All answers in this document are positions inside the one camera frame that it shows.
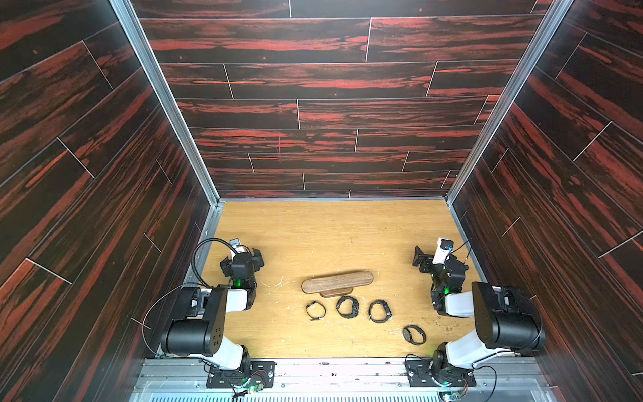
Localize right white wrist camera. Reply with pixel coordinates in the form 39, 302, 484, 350
432, 237, 454, 265

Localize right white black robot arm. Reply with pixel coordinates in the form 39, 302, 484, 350
412, 238, 546, 385

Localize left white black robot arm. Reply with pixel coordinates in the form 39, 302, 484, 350
160, 247, 264, 377

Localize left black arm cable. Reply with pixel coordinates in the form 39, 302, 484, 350
191, 237, 239, 289

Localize black watch with strap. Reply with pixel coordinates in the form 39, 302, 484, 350
368, 300, 393, 323

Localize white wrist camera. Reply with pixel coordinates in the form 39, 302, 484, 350
229, 239, 251, 253
432, 237, 454, 265

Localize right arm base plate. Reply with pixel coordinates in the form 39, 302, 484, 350
404, 354, 477, 388

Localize wooden watch stand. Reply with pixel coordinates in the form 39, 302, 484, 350
301, 271, 374, 298

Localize slim black watch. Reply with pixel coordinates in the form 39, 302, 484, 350
305, 301, 328, 322

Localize chunky black watch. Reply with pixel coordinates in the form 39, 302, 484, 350
336, 295, 360, 319

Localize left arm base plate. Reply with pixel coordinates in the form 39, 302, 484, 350
205, 359, 276, 391

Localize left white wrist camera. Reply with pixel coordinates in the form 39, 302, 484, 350
229, 239, 251, 253

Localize aluminium front rail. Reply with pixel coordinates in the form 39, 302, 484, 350
130, 357, 560, 401

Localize thin black band watch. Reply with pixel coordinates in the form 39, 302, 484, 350
402, 324, 427, 346

